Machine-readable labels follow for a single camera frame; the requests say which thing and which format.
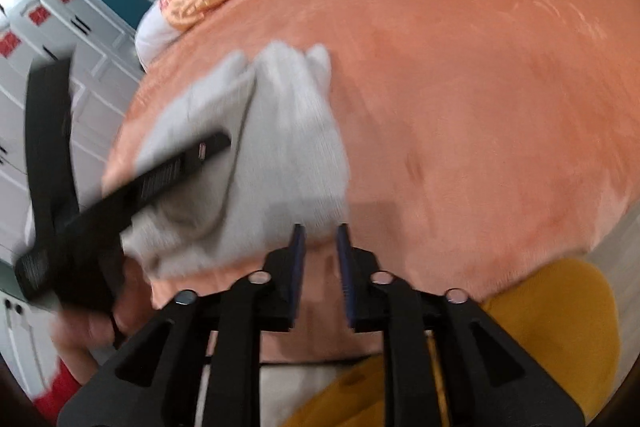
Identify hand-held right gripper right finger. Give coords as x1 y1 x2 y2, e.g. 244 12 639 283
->
336 223 586 427

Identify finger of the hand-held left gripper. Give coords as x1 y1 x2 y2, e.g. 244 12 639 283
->
25 57 83 233

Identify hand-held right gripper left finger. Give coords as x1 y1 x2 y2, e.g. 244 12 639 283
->
57 223 307 427

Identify white sweater with black hearts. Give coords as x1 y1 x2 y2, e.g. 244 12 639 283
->
102 41 351 280

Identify person's left hand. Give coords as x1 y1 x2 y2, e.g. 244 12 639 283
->
52 257 151 358

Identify white wardrobe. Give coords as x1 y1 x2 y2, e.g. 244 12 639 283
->
0 0 146 403

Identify orange plush blanket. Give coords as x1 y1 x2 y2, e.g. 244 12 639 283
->
102 0 640 363

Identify yellow pants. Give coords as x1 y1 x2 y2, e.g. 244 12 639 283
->
285 257 621 427

